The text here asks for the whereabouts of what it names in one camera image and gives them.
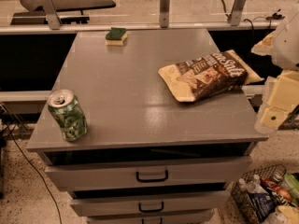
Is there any middle grey drawer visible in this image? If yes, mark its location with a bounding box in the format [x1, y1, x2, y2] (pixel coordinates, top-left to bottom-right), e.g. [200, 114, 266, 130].
[70, 190, 230, 217]

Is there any clear water bottle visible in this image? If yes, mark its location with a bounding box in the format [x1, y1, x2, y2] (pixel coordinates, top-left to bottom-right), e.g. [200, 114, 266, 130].
[238, 175, 266, 193]

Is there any grey drawer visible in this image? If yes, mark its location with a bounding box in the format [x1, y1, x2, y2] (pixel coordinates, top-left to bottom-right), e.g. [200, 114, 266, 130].
[70, 190, 230, 217]
[86, 209, 214, 224]
[46, 156, 251, 191]

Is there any brown chip bag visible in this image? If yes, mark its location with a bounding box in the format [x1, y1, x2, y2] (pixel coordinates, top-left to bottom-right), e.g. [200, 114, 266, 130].
[158, 49, 263, 103]

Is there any dark bench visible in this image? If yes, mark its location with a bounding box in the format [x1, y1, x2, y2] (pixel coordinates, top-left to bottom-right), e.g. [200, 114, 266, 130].
[10, 0, 116, 25]

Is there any metal bracket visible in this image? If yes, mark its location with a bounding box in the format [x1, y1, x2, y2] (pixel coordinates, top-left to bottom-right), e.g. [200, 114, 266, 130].
[159, 0, 170, 28]
[40, 0, 61, 30]
[228, 0, 247, 26]

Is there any black floor cable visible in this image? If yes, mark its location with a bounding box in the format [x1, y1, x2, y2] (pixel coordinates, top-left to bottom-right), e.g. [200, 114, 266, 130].
[6, 124, 64, 224]

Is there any right metal bracket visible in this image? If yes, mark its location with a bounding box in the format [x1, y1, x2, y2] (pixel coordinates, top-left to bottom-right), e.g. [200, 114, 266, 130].
[228, 0, 247, 26]

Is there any red snack bag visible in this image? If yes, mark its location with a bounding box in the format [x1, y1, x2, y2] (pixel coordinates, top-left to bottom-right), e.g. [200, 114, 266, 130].
[261, 178, 292, 202]

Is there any green and yellow sponge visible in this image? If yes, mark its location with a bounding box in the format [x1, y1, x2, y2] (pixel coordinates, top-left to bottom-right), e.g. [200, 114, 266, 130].
[106, 27, 127, 46]

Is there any green soda can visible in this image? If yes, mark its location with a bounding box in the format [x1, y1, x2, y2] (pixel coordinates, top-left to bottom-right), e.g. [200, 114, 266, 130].
[47, 90, 88, 142]

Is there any black cable at rail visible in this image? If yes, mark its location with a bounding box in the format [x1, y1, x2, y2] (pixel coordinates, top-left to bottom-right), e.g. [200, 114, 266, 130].
[218, 0, 286, 45]

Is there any green snack bag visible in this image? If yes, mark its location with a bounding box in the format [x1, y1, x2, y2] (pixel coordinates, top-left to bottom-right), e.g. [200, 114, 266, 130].
[281, 173, 299, 198]

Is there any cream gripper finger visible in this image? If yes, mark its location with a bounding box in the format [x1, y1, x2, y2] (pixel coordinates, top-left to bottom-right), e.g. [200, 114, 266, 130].
[251, 31, 276, 56]

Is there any left metal bracket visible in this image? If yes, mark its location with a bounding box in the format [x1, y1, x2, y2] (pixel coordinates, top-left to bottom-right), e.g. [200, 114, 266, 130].
[40, 0, 61, 30]

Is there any bottom grey drawer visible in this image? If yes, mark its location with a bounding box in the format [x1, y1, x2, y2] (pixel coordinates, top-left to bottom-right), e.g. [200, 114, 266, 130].
[86, 209, 214, 224]

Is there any blue snack bag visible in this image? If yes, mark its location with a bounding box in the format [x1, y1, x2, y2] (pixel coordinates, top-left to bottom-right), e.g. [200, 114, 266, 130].
[249, 192, 276, 221]

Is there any middle metal bracket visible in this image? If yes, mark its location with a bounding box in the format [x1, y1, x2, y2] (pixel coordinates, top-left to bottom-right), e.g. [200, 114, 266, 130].
[159, 0, 170, 28]

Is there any wire basket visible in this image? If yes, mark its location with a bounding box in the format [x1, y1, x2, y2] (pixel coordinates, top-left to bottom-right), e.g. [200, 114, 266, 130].
[231, 164, 286, 224]

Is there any top grey drawer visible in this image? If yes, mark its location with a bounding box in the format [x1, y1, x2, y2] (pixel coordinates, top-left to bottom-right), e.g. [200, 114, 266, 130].
[46, 156, 251, 191]

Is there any grey drawer cabinet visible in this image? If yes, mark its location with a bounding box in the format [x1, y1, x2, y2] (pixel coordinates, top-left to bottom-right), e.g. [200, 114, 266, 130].
[25, 28, 270, 224]

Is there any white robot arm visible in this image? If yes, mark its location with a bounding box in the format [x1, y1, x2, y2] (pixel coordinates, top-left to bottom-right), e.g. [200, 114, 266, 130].
[251, 3, 299, 133]

